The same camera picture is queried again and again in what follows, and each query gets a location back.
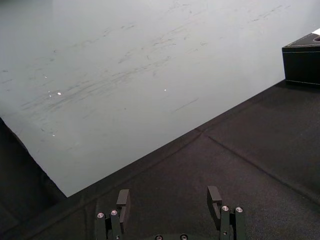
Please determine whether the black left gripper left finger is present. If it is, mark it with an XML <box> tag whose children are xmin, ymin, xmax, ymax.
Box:
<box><xmin>95</xmin><ymin>188</ymin><xmax>132</xmax><ymax>240</ymax></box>

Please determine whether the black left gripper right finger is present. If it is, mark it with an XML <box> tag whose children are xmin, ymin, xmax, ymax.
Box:
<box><xmin>206</xmin><ymin>185</ymin><xmax>247</xmax><ymax>240</ymax></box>

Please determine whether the black table cloth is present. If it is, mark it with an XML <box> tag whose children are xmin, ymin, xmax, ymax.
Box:
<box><xmin>0</xmin><ymin>77</ymin><xmax>320</xmax><ymax>240</ymax></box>

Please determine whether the black leather tissue box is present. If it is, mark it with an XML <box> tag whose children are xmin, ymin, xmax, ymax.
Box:
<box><xmin>281</xmin><ymin>32</ymin><xmax>320</xmax><ymax>89</ymax></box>

